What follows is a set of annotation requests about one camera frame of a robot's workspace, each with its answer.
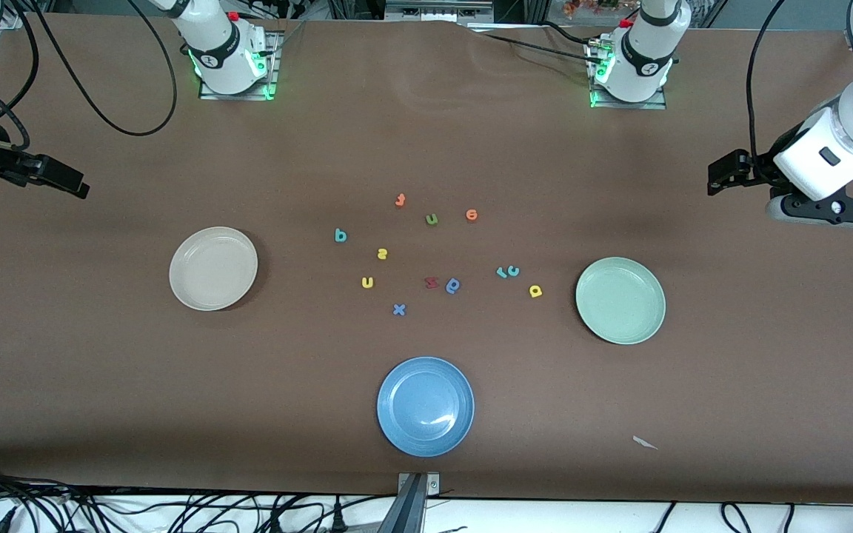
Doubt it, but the pale green round plate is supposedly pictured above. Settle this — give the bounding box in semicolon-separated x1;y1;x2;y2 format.
575;257;666;345

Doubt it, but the light brown round plate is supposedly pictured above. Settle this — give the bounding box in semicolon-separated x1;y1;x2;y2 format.
169;227;258;312

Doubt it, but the orange red decorative object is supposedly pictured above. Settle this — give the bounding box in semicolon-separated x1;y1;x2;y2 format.
562;0;623;17

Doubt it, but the brown paper table cover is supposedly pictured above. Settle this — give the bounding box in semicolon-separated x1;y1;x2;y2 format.
0;13;853;506

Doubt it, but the blue round plate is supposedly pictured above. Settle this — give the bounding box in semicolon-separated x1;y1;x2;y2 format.
377;357;475;457

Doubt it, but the long looping black cable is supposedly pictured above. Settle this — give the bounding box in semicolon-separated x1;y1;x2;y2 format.
18;0;178;138

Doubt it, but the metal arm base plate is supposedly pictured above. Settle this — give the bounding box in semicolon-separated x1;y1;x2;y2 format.
198;33;281;101
588;41;669;111

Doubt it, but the silver metal frame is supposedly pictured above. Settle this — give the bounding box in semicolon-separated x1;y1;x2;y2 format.
384;0;496;24

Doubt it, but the metal bracket with black post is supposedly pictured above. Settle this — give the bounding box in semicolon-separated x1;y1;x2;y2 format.
395;472;443;533

